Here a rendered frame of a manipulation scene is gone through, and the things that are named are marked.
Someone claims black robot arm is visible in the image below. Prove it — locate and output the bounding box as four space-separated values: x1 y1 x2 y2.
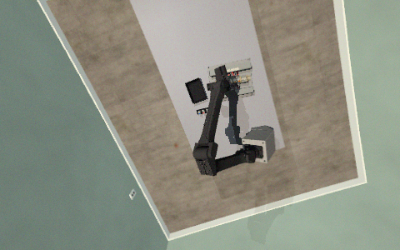
192 65 263 176

